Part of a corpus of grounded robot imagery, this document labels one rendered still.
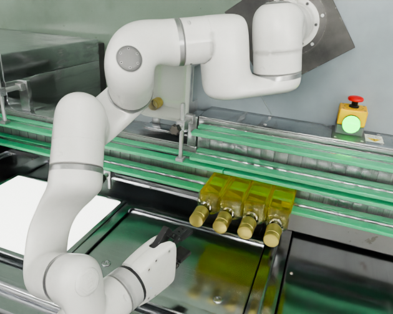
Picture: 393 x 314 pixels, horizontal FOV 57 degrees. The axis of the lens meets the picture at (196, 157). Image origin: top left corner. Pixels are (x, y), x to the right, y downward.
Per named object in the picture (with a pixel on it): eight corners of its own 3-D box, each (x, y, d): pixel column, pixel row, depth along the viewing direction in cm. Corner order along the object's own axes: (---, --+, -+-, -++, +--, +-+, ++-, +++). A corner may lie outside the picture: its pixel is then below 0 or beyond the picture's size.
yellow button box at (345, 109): (334, 124, 105) (334, 133, 98) (340, 99, 102) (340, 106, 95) (360, 129, 103) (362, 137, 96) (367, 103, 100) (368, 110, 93)
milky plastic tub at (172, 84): (149, 108, 124) (136, 114, 116) (149, 39, 115) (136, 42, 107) (196, 116, 119) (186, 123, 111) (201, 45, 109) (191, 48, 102)
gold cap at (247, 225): (240, 227, 85) (236, 237, 81) (242, 214, 84) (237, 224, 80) (255, 230, 84) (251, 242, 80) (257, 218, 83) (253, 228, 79)
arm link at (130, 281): (133, 328, 62) (143, 317, 64) (132, 289, 59) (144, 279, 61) (103, 306, 66) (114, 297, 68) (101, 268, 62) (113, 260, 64)
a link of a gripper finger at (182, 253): (171, 280, 74) (191, 262, 79) (172, 268, 72) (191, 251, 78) (160, 273, 75) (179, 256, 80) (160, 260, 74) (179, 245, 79)
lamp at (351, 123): (340, 129, 98) (340, 133, 95) (344, 113, 96) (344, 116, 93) (358, 132, 96) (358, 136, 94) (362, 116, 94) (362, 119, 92)
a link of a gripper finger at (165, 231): (146, 268, 66) (164, 263, 71) (160, 228, 66) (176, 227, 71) (142, 265, 67) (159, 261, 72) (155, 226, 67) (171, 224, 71)
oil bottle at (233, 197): (236, 182, 108) (215, 219, 90) (239, 166, 106) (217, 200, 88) (255, 187, 107) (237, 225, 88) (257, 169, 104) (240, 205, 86)
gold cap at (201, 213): (194, 215, 89) (188, 225, 85) (195, 203, 87) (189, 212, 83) (208, 219, 88) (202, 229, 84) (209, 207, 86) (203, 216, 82)
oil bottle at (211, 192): (218, 178, 110) (193, 214, 92) (220, 161, 108) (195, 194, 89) (236, 182, 108) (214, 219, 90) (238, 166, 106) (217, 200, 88)
